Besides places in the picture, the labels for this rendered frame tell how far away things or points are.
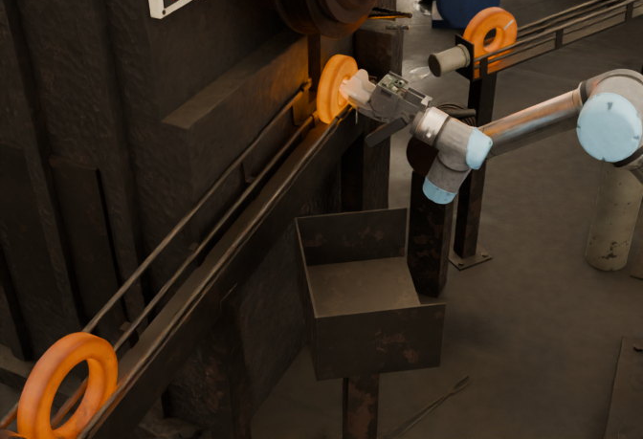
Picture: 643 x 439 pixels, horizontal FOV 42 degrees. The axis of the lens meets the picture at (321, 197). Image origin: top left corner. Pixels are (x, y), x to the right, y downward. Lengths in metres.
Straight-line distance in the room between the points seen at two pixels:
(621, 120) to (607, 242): 0.99
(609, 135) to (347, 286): 0.55
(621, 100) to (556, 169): 1.44
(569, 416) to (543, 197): 0.94
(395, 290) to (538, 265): 1.12
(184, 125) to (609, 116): 0.76
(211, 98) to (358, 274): 0.42
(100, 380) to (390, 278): 0.54
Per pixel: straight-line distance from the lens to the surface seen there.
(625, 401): 2.22
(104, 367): 1.33
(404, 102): 1.79
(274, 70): 1.70
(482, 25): 2.17
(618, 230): 2.53
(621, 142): 1.62
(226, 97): 1.56
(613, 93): 1.64
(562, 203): 2.87
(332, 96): 1.80
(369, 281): 1.52
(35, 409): 1.24
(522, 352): 2.30
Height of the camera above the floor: 1.59
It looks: 34 degrees down
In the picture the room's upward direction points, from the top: 1 degrees counter-clockwise
